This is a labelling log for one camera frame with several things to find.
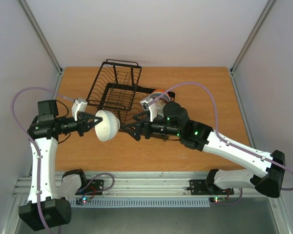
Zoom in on white ribbed bowl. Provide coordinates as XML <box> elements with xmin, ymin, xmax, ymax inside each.
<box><xmin>95</xmin><ymin>110</ymin><xmax>120</xmax><ymax>142</ymax></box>

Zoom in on red patterned bowl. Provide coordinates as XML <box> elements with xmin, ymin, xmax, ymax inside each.
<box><xmin>157</xmin><ymin>93</ymin><xmax>171</xmax><ymax>102</ymax></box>

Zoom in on black wire dish rack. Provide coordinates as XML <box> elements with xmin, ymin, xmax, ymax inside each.
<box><xmin>86</xmin><ymin>59</ymin><xmax>179</xmax><ymax>140</ymax></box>

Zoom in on plain white bowl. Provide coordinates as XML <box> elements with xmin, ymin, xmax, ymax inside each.
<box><xmin>155</xmin><ymin>99</ymin><xmax>167</xmax><ymax>117</ymax></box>

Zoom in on white bowl with orange outside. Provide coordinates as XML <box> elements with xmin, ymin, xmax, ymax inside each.
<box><xmin>151</xmin><ymin>89</ymin><xmax>165</xmax><ymax>95</ymax></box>

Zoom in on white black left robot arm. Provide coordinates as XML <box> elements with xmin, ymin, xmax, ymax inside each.
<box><xmin>19</xmin><ymin>98</ymin><xmax>103</xmax><ymax>231</ymax></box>

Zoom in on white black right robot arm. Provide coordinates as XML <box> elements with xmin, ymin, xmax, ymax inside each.
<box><xmin>121</xmin><ymin>101</ymin><xmax>285</xmax><ymax>198</ymax></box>

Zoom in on left green led board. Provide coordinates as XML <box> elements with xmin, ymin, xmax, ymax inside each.
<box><xmin>75</xmin><ymin>197</ymin><xmax>91</xmax><ymax>205</ymax></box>

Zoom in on green led board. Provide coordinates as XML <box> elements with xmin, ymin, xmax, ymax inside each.
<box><xmin>209</xmin><ymin>196</ymin><xmax>227</xmax><ymax>203</ymax></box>
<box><xmin>75</xmin><ymin>197</ymin><xmax>91</xmax><ymax>205</ymax></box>

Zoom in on right green led board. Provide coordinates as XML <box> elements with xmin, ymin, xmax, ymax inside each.
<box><xmin>209</xmin><ymin>196</ymin><xmax>227</xmax><ymax>203</ymax></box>

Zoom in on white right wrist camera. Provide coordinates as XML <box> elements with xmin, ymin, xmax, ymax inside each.
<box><xmin>140</xmin><ymin>96</ymin><xmax>159</xmax><ymax>122</ymax></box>

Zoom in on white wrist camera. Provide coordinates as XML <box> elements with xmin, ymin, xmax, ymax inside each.
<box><xmin>71</xmin><ymin>98</ymin><xmax>88</xmax><ymax>121</ymax></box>
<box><xmin>140</xmin><ymin>96</ymin><xmax>159</xmax><ymax>122</ymax></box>

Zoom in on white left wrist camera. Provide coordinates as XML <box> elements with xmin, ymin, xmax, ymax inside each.
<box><xmin>71</xmin><ymin>98</ymin><xmax>88</xmax><ymax>121</ymax></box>

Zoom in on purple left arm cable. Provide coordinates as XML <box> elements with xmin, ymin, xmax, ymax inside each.
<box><xmin>11</xmin><ymin>86</ymin><xmax>76</xmax><ymax>234</ymax></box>

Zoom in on aluminium front frame rails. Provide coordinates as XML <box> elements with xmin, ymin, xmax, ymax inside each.
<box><xmin>13</xmin><ymin>170</ymin><xmax>281</xmax><ymax>198</ymax></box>

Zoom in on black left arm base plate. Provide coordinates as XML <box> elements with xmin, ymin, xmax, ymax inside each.
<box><xmin>75</xmin><ymin>179</ymin><xmax>104</xmax><ymax>195</ymax></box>

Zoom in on grey slotted cable duct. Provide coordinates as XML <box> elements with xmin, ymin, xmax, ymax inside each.
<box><xmin>70</xmin><ymin>197</ymin><xmax>210</xmax><ymax>208</ymax></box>

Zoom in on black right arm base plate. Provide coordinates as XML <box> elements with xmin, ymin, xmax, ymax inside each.
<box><xmin>186</xmin><ymin>179</ymin><xmax>234</xmax><ymax>195</ymax></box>

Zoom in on aluminium left frame post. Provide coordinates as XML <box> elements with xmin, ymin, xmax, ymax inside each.
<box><xmin>17</xmin><ymin>0</ymin><xmax>63</xmax><ymax>74</ymax></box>

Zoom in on aluminium frame post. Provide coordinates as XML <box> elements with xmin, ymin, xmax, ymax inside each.
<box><xmin>17</xmin><ymin>0</ymin><xmax>63</xmax><ymax>74</ymax></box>
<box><xmin>230</xmin><ymin>0</ymin><xmax>278</xmax><ymax>74</ymax></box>

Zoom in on aluminium right frame post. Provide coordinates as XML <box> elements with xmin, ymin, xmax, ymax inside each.
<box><xmin>230</xmin><ymin>0</ymin><xmax>278</xmax><ymax>74</ymax></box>

